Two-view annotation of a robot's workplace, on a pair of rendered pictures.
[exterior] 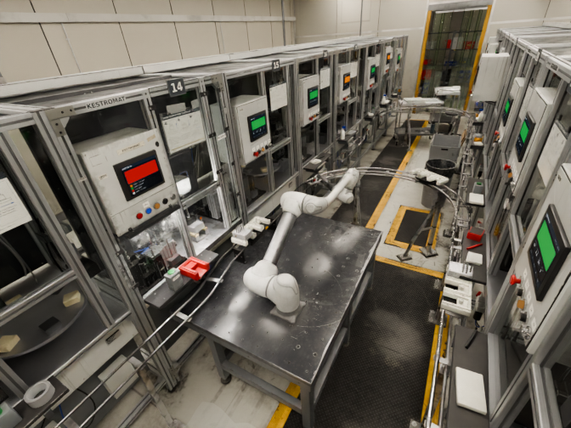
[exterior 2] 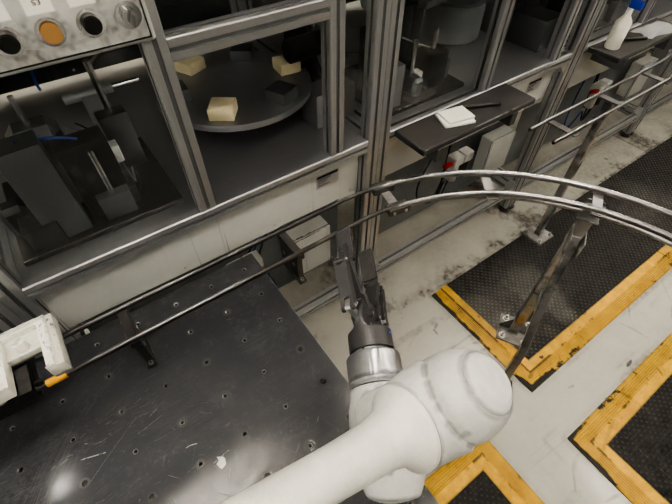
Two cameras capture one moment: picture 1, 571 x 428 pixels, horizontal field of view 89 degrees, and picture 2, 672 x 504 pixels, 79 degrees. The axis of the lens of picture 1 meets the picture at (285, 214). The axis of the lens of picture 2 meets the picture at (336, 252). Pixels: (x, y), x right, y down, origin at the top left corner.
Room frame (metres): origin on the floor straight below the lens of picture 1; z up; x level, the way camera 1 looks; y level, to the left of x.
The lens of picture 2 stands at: (2.00, -0.52, 1.66)
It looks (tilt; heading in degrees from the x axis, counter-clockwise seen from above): 50 degrees down; 23
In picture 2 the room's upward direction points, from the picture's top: straight up
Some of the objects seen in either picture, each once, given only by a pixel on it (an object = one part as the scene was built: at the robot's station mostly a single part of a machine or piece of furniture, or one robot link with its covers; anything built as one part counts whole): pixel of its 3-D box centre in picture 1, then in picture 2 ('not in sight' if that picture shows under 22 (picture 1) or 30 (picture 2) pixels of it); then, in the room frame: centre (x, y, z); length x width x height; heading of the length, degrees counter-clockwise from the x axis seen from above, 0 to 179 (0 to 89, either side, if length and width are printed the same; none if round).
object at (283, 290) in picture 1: (285, 290); not in sight; (1.32, 0.04, 0.85); 0.18 x 0.16 x 0.22; 57
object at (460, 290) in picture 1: (456, 290); not in sight; (1.22, -0.99, 0.84); 0.37 x 0.14 x 0.10; 148
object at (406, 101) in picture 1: (417, 120); not in sight; (6.25, -2.96, 0.48); 0.88 x 0.56 x 0.96; 76
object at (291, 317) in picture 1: (289, 304); not in sight; (1.33, 0.02, 0.71); 0.22 x 0.18 x 0.06; 148
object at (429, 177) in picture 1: (427, 178); not in sight; (2.75, -1.52, 0.84); 0.37 x 0.14 x 0.10; 26
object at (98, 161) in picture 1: (125, 177); not in sight; (1.53, 0.87, 1.60); 0.42 x 0.29 x 0.46; 148
